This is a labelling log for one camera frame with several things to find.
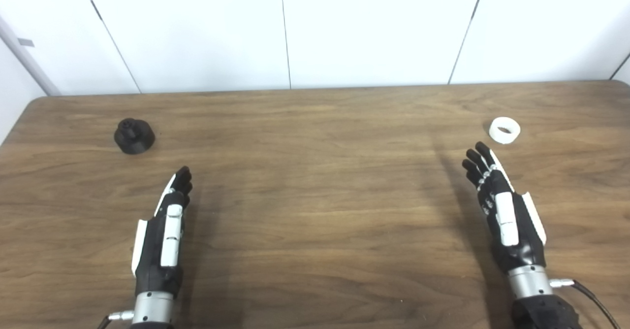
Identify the white and black right hand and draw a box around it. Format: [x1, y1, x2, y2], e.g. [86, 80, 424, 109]
[462, 141, 548, 274]

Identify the white and black left hand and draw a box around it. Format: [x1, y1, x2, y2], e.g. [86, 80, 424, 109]
[131, 165, 193, 297]

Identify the white plastic ring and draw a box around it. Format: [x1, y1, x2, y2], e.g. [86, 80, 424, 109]
[489, 117, 521, 145]

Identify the round black plastic part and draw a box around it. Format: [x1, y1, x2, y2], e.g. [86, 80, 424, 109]
[114, 118, 156, 155]

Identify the thick black left wrist cable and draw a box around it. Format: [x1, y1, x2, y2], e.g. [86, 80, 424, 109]
[97, 310, 135, 329]

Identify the thick black wrist cable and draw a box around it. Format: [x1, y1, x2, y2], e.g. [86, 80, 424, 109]
[550, 279, 621, 329]
[97, 310, 135, 329]

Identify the thick black right wrist cable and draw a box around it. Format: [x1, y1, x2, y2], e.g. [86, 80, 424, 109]
[550, 279, 621, 329]

